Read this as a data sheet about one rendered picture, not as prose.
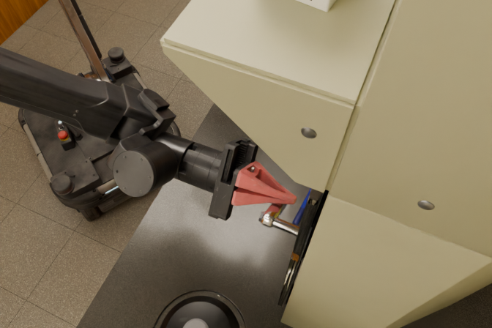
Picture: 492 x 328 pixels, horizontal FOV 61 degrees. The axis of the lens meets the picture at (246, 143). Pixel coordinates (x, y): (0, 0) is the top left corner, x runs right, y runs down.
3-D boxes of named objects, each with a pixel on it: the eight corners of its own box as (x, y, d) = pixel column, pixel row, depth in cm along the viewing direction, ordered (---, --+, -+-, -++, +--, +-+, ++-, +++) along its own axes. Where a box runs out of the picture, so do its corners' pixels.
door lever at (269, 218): (309, 220, 57) (315, 203, 57) (296, 247, 49) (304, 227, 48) (272, 205, 59) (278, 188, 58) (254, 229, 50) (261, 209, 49)
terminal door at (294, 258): (340, 155, 80) (409, -34, 46) (281, 310, 65) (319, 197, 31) (336, 154, 80) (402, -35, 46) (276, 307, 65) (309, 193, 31)
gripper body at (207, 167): (239, 148, 52) (186, 129, 54) (220, 222, 54) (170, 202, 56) (255, 140, 58) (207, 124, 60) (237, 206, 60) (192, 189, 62)
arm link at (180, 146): (167, 126, 61) (159, 162, 63) (140, 135, 55) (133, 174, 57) (209, 140, 60) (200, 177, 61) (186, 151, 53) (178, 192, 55)
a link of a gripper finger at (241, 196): (300, 172, 49) (228, 147, 52) (283, 226, 51) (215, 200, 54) (310, 160, 56) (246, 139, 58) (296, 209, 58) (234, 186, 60)
